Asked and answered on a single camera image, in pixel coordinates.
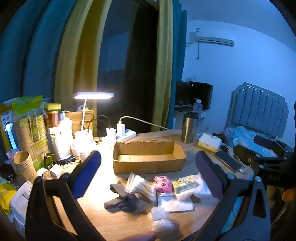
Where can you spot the yellow snack bag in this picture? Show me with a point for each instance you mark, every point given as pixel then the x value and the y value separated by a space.
pixel 7 197

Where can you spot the bag of cotton swabs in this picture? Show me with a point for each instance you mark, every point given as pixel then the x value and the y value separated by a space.
pixel 138 185

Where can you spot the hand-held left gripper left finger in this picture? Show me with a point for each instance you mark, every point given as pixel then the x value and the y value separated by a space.
pixel 91 162

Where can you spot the white charger plug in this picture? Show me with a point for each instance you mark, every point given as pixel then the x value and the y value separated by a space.
pixel 110 133
pixel 120 128

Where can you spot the white paper packet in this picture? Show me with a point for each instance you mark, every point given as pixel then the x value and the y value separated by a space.
pixel 20 204

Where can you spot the white power strip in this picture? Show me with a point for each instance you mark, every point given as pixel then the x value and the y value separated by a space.
pixel 127 136

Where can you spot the brown cardboard carton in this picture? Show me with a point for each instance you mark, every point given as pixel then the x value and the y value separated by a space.
pixel 74 122

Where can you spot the small white box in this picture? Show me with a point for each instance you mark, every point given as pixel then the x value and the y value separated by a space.
pixel 56 170

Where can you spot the yellow blue boxed package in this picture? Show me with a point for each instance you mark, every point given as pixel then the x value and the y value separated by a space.
pixel 7 129

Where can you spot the white flat packet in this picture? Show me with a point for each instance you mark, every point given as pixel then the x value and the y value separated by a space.
pixel 175 205

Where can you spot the dark grey dotted sock pair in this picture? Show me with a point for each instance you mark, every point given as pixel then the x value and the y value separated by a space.
pixel 122 201

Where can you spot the yellow white tissue box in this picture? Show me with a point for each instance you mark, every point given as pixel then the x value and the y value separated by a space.
pixel 208 141

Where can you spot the glass jar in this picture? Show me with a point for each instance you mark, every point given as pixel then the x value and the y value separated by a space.
pixel 52 119

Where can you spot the black television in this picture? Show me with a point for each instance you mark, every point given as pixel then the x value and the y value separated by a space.
pixel 198 92

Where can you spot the stack of brown paper cups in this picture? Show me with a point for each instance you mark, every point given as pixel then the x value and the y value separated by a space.
pixel 23 164

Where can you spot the steel tumbler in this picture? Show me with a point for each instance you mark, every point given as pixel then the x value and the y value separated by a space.
pixel 188 129

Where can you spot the black marker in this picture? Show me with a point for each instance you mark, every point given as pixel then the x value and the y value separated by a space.
pixel 224 147

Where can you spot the light blue blanket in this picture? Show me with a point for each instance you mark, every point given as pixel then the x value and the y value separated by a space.
pixel 242 139

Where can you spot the green packaged paper cups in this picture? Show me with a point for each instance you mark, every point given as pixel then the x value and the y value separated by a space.
pixel 30 129

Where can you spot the shallow cardboard box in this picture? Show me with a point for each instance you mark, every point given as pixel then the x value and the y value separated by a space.
pixel 148 165

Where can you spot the wall socket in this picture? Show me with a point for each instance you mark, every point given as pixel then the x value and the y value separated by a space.
pixel 194 77

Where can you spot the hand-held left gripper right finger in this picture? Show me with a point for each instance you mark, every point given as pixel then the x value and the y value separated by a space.
pixel 208 171

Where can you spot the white air conditioner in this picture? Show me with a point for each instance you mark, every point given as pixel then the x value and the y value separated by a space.
pixel 215 40

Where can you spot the clear bubble wrap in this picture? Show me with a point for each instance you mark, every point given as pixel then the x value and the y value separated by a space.
pixel 161 220

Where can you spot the clear plastic bottle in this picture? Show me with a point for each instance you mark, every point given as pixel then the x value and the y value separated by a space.
pixel 198 107

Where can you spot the black smartphone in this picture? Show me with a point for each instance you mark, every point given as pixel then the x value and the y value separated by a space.
pixel 227 161

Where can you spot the grey padded headboard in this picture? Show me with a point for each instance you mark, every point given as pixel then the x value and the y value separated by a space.
pixel 256 111

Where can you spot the yellow sponge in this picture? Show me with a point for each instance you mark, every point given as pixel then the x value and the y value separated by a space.
pixel 53 107

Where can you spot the black round object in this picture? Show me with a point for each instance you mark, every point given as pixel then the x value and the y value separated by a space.
pixel 7 171

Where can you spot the pink plush toy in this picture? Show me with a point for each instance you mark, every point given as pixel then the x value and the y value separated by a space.
pixel 164 185

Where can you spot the dark glass cup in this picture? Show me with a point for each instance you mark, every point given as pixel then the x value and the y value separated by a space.
pixel 49 161

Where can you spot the white woven basket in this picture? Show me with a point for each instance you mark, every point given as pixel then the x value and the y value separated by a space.
pixel 60 146

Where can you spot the yellow curtain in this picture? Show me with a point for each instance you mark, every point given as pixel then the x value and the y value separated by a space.
pixel 76 58
pixel 163 69

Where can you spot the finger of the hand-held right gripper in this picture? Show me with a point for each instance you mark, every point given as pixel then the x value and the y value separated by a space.
pixel 266 142
pixel 247 155

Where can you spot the white desk lamp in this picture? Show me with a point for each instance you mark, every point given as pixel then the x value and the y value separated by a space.
pixel 93 95

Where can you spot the teal curtain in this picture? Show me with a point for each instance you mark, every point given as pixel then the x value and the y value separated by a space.
pixel 179 58
pixel 34 58

